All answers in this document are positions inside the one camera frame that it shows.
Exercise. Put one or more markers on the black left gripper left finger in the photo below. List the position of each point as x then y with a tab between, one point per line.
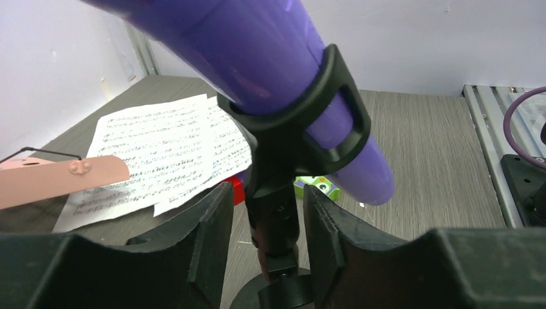
178	264

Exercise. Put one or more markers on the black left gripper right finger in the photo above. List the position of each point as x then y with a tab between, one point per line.
355	265

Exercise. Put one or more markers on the pink music stand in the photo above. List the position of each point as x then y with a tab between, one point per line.
28	179

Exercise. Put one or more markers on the sheet music page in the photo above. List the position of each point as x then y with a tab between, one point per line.
166	148
231	155

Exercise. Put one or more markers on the black round base mic stand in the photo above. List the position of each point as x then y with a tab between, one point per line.
281	150

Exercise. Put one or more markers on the purple microphone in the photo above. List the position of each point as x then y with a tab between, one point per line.
262	54

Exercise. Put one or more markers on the green owl number tile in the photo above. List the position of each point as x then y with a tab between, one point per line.
322	183

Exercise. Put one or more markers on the red purple brick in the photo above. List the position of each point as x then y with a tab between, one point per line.
236	182

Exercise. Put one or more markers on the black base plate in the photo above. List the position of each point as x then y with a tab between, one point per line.
527	186

